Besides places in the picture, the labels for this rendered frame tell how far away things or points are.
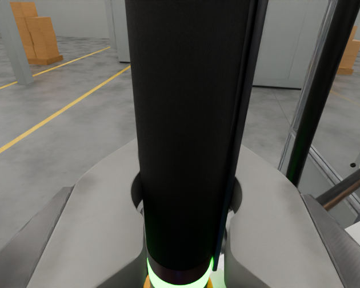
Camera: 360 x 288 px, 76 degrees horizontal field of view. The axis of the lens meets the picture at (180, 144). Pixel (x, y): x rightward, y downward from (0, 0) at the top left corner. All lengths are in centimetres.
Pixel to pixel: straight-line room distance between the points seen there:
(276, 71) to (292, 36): 73
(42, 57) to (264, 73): 633
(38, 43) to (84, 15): 600
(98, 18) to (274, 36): 987
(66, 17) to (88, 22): 123
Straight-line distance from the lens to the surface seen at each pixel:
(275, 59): 576
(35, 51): 852
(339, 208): 128
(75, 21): 1438
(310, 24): 580
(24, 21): 846
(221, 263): 21
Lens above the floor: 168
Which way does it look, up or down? 32 degrees down
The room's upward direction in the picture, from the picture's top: 1 degrees clockwise
